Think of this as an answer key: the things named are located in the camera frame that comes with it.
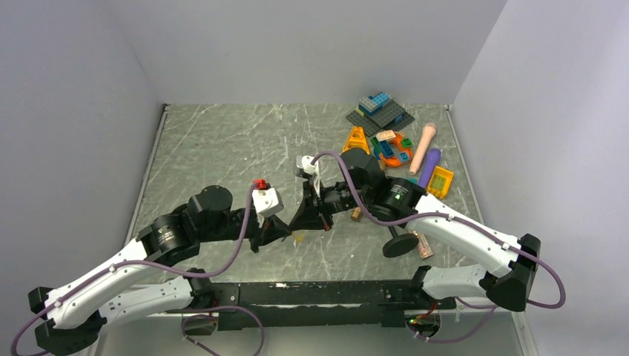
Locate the yellow key tag with keyring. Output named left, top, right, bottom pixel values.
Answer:
left=292, top=231, right=305, bottom=244

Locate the purple cable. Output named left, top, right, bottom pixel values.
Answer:
left=10, top=182, right=259, bottom=356
left=310, top=151, right=567, bottom=311

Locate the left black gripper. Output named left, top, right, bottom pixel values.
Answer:
left=200, top=209, right=292, bottom=251

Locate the yellow window toy block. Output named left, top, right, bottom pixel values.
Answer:
left=427, top=165, right=454, bottom=200

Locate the dark grey lego baseplate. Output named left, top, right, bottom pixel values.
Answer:
left=346, top=101, right=415, bottom=136

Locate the gold toy microphone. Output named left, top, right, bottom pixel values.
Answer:
left=350, top=207, right=363, bottom=222

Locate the orange ring toy with bricks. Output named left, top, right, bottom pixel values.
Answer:
left=369, top=131, right=413, bottom=168

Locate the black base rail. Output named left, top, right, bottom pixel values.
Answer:
left=184, top=278, right=456, bottom=331

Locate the purple toy microphone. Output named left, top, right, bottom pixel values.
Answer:
left=418, top=148, right=441, bottom=188

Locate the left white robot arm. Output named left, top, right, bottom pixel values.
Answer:
left=28, top=180, right=291, bottom=355

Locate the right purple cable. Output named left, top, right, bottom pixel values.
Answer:
left=310, top=151, right=567, bottom=311

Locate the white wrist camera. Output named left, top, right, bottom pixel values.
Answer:
left=251, top=179, right=284, bottom=218
left=295, top=156, right=322, bottom=197

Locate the glitter filled tube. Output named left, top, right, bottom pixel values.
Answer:
left=412, top=231, right=434, bottom=260

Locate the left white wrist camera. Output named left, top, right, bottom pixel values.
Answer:
left=251, top=179, right=284, bottom=218

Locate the blue grey lego stack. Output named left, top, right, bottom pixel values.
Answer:
left=356, top=92, right=394, bottom=116

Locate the pink toy microphone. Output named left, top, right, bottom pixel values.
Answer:
left=409, top=122, right=437, bottom=175

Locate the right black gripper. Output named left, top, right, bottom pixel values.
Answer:
left=289, top=177, right=372, bottom=231

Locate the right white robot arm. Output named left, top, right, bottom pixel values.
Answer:
left=289, top=148, right=541, bottom=312

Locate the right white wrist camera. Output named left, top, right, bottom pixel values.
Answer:
left=295, top=156, right=322, bottom=197

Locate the orange triangular toy block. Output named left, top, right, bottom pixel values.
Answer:
left=342, top=126, right=370, bottom=154

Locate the black microphone stand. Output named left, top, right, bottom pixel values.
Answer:
left=382, top=226, right=419, bottom=258

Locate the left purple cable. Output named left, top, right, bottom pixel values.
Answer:
left=10, top=182, right=259, bottom=356

